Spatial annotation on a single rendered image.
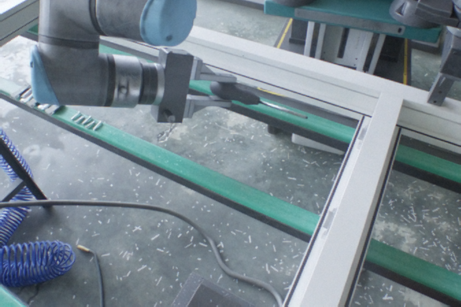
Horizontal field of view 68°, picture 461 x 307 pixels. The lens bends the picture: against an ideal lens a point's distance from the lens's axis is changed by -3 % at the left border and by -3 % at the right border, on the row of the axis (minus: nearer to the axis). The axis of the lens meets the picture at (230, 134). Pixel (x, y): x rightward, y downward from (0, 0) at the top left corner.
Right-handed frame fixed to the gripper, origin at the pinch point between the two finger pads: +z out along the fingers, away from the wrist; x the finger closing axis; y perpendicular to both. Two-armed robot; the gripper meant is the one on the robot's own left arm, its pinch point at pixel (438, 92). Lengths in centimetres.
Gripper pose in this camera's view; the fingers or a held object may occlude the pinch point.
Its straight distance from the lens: 74.7
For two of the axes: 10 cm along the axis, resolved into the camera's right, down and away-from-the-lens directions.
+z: 0.3, 6.7, 7.4
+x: 4.8, -6.6, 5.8
